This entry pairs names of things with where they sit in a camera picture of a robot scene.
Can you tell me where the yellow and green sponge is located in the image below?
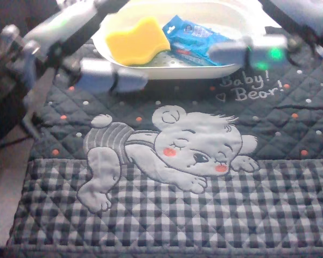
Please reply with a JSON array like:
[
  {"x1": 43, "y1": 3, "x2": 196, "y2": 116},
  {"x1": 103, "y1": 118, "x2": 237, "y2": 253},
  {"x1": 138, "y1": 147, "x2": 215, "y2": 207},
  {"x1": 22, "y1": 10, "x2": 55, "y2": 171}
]
[{"x1": 105, "y1": 16, "x2": 172, "y2": 67}]

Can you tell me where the blue plastic snack packet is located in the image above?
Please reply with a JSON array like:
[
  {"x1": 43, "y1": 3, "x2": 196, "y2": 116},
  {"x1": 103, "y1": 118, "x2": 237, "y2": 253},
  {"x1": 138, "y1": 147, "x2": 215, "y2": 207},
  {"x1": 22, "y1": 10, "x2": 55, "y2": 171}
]
[{"x1": 161, "y1": 15, "x2": 242, "y2": 67}]

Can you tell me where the grey quilt with bear print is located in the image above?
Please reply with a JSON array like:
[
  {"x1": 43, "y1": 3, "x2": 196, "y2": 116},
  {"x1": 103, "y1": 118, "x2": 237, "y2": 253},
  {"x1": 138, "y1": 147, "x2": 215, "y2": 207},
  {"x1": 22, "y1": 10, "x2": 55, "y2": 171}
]
[{"x1": 5, "y1": 25, "x2": 323, "y2": 258}]

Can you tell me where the thin black cable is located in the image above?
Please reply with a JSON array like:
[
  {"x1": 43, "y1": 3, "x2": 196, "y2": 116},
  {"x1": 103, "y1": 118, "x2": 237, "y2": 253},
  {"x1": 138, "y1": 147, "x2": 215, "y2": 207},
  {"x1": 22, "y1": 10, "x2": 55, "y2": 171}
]
[{"x1": 273, "y1": 103, "x2": 323, "y2": 111}]

